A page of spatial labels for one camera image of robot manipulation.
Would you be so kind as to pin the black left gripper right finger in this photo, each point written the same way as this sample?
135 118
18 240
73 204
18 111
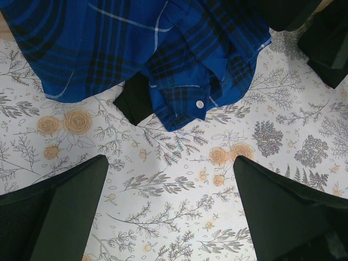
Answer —
288 220

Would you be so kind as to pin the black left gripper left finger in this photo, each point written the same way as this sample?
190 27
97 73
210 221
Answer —
52 219

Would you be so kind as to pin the black button shirt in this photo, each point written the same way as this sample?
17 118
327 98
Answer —
325 43

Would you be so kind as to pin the black hanging shirt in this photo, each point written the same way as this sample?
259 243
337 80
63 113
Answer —
272 13

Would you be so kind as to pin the blue plaid shirt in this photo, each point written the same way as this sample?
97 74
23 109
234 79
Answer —
191 56

